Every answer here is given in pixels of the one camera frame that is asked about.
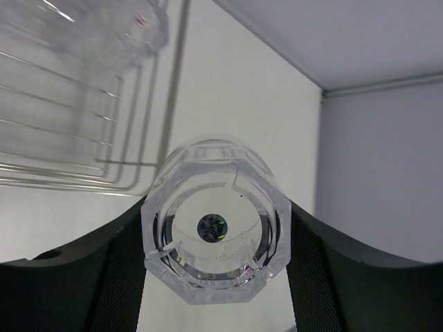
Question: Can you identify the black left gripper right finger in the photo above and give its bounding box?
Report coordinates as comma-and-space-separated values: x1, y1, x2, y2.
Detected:
287, 203, 442, 331

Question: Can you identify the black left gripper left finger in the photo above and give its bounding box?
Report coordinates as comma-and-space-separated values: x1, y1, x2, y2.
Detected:
1, 200, 146, 331

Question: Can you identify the metal wire dish rack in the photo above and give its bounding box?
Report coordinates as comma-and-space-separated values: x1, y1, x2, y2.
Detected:
1, 1, 190, 196

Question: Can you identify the clear faceted plastic cup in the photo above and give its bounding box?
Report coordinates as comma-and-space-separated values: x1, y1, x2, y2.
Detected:
141, 134, 291, 305
1, 1, 169, 71

